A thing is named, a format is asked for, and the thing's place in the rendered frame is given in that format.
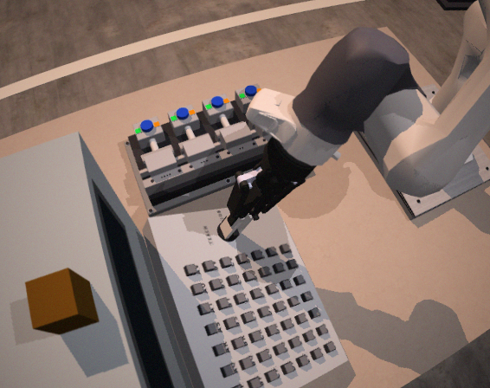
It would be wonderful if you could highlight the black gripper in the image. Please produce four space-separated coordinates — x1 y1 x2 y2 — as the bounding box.
220 137 316 239

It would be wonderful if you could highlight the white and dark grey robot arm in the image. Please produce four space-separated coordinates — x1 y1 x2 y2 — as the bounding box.
246 0 490 197

